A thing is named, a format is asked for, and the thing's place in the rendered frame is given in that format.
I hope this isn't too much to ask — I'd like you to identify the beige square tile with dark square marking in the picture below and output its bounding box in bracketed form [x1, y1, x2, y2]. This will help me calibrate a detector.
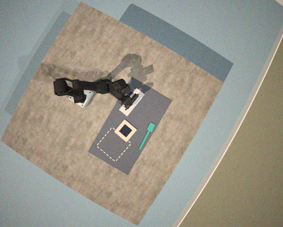
[114, 120, 137, 142]

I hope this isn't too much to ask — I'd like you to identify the grey rectangular mat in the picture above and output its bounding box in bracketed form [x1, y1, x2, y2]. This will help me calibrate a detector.
[88, 77, 172, 175]

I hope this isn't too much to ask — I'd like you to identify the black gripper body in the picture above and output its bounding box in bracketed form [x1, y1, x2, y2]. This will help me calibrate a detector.
[112, 89, 132, 106]

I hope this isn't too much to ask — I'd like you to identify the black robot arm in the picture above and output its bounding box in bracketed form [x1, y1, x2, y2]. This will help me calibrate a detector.
[53, 77, 130, 104]

